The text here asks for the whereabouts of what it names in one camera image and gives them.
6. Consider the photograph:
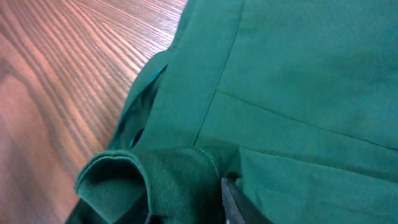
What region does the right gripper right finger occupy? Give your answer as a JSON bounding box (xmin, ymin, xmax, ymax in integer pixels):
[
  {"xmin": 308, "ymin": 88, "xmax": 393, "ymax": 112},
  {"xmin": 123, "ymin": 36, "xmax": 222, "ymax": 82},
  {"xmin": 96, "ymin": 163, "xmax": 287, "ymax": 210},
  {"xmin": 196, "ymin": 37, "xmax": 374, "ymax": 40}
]
[{"xmin": 221, "ymin": 178, "xmax": 273, "ymax": 224}]

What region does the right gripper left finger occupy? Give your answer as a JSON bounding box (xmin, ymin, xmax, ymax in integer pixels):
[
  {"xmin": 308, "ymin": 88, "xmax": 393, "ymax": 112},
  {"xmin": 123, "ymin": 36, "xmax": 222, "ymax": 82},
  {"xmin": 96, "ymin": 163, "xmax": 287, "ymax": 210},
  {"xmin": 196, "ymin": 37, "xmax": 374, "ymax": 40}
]
[{"xmin": 114, "ymin": 194, "xmax": 151, "ymax": 224}]

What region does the dark green skirt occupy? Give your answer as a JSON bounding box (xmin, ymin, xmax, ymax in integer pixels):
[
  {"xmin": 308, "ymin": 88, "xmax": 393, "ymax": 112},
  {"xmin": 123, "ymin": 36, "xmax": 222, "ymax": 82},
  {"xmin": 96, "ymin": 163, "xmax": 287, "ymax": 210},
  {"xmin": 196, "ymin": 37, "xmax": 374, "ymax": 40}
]
[{"xmin": 68, "ymin": 0, "xmax": 397, "ymax": 223}]

